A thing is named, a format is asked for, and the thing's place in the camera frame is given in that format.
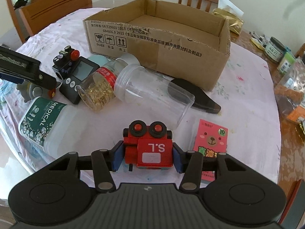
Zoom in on red wooden toy train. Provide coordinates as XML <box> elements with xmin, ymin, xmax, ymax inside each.
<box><xmin>123</xmin><ymin>120</ymin><xmax>173</xmax><ymax>172</ymax></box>

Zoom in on pink bear card pack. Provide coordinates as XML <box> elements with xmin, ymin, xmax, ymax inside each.
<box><xmin>192</xmin><ymin>118</ymin><xmax>229</xmax><ymax>181</ymax></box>

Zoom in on black wooden toy train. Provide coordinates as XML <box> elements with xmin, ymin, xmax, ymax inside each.
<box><xmin>52</xmin><ymin>46</ymin><xmax>80</xmax><ymax>80</ymax></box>

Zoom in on clear plastic jar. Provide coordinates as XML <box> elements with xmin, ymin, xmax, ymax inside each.
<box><xmin>114</xmin><ymin>64</ymin><xmax>194</xmax><ymax>130</ymax></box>

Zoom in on black teardrop-shaped object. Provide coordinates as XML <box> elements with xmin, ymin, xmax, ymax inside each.
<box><xmin>168</xmin><ymin>78</ymin><xmax>221</xmax><ymax>114</ymax></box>

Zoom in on white medical wipes container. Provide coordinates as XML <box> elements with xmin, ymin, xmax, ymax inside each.
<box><xmin>19</xmin><ymin>97</ymin><xmax>83</xmax><ymax>158</ymax></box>

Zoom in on black digital timer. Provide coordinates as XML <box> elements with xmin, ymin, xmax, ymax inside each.
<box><xmin>59</xmin><ymin>56</ymin><xmax>100</xmax><ymax>104</ymax></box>

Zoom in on light blue round case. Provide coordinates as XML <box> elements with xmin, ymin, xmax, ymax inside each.
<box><xmin>88</xmin><ymin>54</ymin><xmax>109</xmax><ymax>67</ymax></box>

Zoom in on wooden chair far left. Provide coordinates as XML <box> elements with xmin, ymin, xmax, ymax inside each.
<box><xmin>6</xmin><ymin>0</ymin><xmax>92</xmax><ymax>43</ymax></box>

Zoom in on open cardboard box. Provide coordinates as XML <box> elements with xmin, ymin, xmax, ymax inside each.
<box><xmin>83</xmin><ymin>0</ymin><xmax>231</xmax><ymax>91</ymax></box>

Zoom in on large clear snack jar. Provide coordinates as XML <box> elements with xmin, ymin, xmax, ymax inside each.
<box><xmin>274</xmin><ymin>58</ymin><xmax>304</xmax><ymax>123</ymax></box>

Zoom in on black-lid glass jar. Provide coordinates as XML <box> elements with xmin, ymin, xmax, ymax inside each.
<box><xmin>264</xmin><ymin>37</ymin><xmax>286</xmax><ymax>63</ymax></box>

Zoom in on green label white container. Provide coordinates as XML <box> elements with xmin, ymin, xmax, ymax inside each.
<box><xmin>278</xmin><ymin>51</ymin><xmax>296</xmax><ymax>74</ymax></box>

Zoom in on gold tissue pack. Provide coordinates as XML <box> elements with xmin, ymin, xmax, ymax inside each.
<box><xmin>213</xmin><ymin>0</ymin><xmax>244</xmax><ymax>35</ymax></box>

